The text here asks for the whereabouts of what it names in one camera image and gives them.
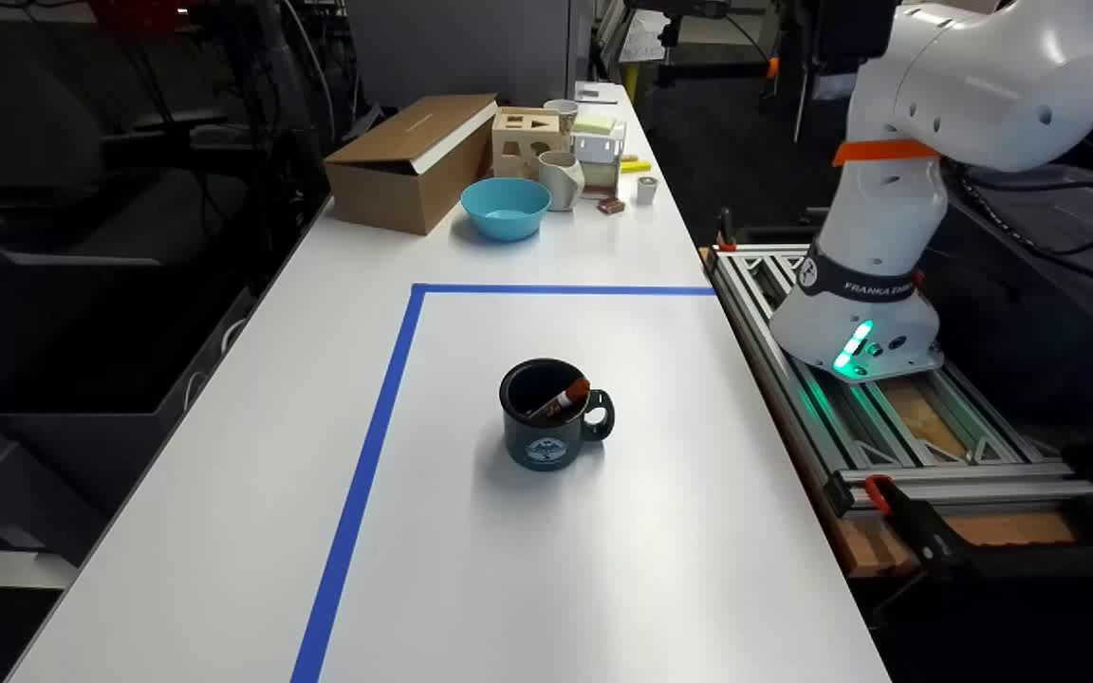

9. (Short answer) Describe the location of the aluminium rail base frame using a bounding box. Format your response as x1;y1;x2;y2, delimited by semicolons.
699;238;1093;522

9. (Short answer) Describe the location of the short blue tape strip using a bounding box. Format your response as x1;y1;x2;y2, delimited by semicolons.
411;282;716;305

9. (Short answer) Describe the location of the wooden shape sorter box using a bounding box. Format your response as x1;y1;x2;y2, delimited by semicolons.
490;105;578;181

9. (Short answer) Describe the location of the dark blue mug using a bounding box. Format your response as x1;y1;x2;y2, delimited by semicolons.
498;358;618;476

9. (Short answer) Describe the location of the brown cardboard box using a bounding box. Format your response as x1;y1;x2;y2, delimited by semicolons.
318;91;501;238

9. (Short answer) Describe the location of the black office chair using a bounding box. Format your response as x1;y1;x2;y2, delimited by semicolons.
0;48;260;408

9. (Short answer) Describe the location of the black cable on bag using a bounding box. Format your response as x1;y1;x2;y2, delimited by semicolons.
941;164;1093;272

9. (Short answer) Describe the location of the stack of white boxes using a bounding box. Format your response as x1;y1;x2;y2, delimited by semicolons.
565;80;630;192

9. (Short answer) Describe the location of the white cup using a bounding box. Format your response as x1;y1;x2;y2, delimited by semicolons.
534;157;589;218

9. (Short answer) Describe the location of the wooden base board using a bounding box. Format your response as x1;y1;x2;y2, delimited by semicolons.
843;501;1093;582

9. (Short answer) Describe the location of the red Expo marker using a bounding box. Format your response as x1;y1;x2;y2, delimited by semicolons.
525;381;592;430

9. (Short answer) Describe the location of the black bar clamp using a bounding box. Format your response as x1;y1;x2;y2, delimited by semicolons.
862;472;1093;586

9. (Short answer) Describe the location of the light blue bowl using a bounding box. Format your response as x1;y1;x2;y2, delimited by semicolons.
459;176;552;247

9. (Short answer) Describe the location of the long blue tape strip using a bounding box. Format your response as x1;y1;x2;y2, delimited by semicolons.
289;286;434;683

